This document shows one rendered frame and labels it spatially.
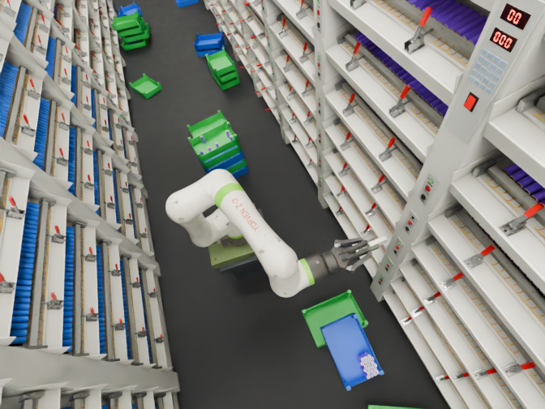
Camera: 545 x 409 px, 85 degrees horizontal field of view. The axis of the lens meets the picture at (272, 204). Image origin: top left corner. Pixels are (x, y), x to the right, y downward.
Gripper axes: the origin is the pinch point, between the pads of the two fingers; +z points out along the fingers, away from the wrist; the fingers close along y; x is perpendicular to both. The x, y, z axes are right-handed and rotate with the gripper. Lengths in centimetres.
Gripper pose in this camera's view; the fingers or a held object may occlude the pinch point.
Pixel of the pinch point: (377, 242)
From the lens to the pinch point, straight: 111.2
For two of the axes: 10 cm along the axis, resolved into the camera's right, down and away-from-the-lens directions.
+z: 9.3, -3.6, 0.9
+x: -1.2, -5.3, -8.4
